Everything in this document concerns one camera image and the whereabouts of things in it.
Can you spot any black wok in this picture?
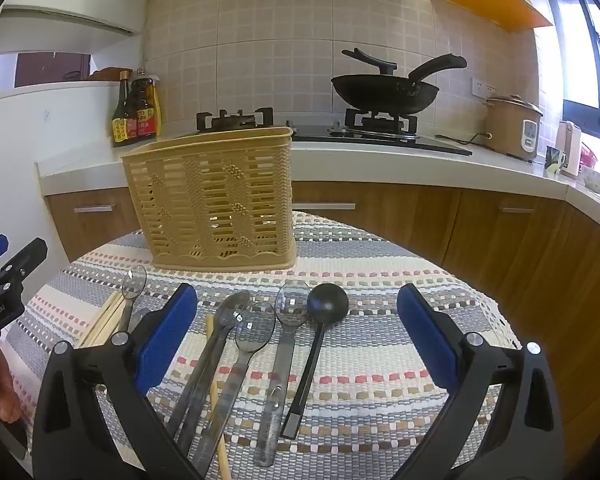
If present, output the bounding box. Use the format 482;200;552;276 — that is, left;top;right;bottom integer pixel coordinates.
331;53;468;116

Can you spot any black glass gas cooktop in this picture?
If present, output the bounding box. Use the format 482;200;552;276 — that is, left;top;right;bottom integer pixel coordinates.
196;119;473;157

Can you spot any white wall socket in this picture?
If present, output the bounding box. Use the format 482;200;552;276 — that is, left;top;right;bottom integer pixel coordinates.
471;77;503;102

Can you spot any white kitchen countertop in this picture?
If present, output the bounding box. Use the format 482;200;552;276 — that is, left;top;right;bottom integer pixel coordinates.
34;130;600;241

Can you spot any person's left hand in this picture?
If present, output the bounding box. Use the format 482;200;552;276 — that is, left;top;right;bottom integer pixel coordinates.
0;339;24;424

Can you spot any black power cable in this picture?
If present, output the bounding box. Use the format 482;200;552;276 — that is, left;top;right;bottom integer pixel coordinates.
435;131;493;147

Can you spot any beige plastic utensil basket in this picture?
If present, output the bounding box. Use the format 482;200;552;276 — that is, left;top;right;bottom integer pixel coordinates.
120;126;298;272

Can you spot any black burner grate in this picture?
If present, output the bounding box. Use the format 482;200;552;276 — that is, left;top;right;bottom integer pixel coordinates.
344;108;419;136
196;107;275;134

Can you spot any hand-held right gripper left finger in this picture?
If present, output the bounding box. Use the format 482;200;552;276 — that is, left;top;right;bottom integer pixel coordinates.
32;282;206;480

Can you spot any black plastic ladle spoon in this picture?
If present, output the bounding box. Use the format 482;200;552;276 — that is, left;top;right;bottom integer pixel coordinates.
280;282;350;438

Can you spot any striped woven tablecloth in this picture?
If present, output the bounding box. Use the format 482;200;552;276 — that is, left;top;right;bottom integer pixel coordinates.
2;210;523;480

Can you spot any printed mug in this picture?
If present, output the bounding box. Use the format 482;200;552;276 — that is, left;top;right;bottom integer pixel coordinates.
545;146;567;175

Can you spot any black framed window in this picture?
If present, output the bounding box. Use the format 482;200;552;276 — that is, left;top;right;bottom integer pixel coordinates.
540;0;600;136

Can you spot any brown wooden board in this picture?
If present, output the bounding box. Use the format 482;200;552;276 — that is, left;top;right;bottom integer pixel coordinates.
82;67;131;82

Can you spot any dark soy sauce bottle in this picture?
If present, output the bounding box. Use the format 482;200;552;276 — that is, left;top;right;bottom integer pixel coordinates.
111;71;134;148

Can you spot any white electric kettle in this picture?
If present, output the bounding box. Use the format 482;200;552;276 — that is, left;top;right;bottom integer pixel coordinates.
555;120;582;178

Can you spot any beige rice cooker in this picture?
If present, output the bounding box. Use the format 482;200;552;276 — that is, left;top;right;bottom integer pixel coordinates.
484;94;544;162

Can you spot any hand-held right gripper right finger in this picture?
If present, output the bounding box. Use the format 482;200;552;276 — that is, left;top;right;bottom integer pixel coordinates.
395;282;566;480

